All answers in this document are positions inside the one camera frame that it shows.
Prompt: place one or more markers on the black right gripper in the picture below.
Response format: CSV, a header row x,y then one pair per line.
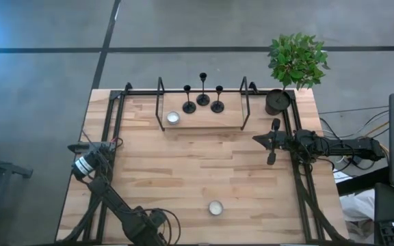
x,y
275,141

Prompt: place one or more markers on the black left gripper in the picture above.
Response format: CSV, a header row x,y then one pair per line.
x,y
145,227

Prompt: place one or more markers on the short black candlestick holder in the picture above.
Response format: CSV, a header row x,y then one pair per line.
x,y
217,107
189,107

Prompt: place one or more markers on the purple candle tin white sticker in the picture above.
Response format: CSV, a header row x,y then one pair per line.
x,y
215,207

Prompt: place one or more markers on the tall black candlestick holder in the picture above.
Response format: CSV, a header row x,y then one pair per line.
x,y
203,99

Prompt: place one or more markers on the white tealight candle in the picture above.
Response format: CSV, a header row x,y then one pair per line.
x,y
173,118

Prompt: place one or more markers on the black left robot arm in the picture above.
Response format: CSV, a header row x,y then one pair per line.
x,y
115,205

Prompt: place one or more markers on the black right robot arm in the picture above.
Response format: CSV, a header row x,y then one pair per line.
x,y
354,150

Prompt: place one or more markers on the wooden shelf black metal legs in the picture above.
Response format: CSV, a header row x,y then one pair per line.
x,y
217,119

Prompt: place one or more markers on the white paper sheet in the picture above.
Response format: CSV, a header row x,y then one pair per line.
x,y
341,176

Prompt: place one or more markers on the green potted plant black pot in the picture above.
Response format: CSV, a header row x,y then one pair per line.
x,y
296,61

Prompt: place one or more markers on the white bag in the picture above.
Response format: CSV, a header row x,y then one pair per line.
x,y
357,208

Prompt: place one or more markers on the black aluminium rig frame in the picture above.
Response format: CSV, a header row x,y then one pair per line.
x,y
142,92

